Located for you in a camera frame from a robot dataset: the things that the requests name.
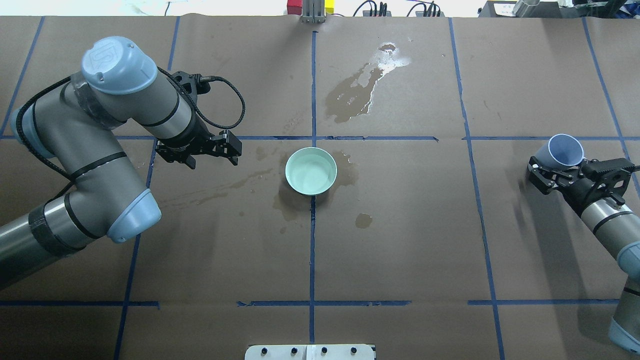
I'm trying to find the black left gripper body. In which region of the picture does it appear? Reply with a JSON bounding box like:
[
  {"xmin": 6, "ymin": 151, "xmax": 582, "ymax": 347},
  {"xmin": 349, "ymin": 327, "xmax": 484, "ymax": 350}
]
[{"xmin": 155, "ymin": 131, "xmax": 226, "ymax": 163}]

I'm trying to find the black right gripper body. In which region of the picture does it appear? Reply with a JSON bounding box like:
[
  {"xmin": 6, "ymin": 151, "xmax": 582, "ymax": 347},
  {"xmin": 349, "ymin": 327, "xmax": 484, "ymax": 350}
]
[{"xmin": 557, "ymin": 158, "xmax": 636, "ymax": 215}]

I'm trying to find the light blue plastic cup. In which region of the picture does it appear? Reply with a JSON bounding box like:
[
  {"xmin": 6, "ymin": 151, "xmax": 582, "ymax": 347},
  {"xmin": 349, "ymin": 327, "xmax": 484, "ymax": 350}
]
[{"xmin": 534, "ymin": 133, "xmax": 585, "ymax": 171}]

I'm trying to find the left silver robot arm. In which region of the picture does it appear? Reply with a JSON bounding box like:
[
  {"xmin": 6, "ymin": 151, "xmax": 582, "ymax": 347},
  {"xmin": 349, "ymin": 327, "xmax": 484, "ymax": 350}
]
[{"xmin": 0, "ymin": 36, "xmax": 243, "ymax": 289}]

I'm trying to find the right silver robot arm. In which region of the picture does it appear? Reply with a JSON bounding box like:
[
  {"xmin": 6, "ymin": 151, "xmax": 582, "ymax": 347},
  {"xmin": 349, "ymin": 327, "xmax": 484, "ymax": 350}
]
[{"xmin": 527, "ymin": 156, "xmax": 640, "ymax": 355}]

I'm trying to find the brown paper table cover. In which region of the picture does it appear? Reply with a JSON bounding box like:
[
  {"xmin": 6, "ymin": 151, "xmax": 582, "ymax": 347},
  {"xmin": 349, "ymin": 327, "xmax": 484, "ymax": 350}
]
[{"xmin": 1, "ymin": 14, "xmax": 639, "ymax": 360}]

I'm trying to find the metal cylinder can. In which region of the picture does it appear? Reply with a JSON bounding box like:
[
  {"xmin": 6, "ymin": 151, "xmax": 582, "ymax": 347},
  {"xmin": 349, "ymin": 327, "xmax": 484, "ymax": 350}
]
[{"xmin": 512, "ymin": 0, "xmax": 541, "ymax": 18}]

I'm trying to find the red toy block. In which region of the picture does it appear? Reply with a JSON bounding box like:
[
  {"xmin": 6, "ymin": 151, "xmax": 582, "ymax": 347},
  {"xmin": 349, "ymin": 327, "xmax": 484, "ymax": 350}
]
[{"xmin": 286, "ymin": 0, "xmax": 303, "ymax": 16}]

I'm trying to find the yellow toy block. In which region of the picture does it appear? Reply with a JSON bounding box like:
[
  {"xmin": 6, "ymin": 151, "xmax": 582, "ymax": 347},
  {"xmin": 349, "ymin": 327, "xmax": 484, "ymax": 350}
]
[{"xmin": 324, "ymin": 0, "xmax": 336, "ymax": 14}]

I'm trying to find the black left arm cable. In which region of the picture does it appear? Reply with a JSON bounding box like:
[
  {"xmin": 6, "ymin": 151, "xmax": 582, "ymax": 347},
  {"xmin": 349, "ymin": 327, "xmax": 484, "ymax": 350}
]
[{"xmin": 155, "ymin": 65, "xmax": 247, "ymax": 131}]

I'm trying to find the aluminium frame post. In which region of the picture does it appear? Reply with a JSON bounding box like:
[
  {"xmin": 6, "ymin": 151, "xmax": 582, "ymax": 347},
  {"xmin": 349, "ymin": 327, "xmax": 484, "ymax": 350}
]
[{"xmin": 300, "ymin": 0, "xmax": 327, "ymax": 24}]

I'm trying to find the white camera pole with base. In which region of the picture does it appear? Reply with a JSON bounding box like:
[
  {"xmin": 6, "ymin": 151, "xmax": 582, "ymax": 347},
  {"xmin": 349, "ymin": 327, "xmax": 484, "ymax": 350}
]
[{"xmin": 244, "ymin": 343, "xmax": 377, "ymax": 360}]

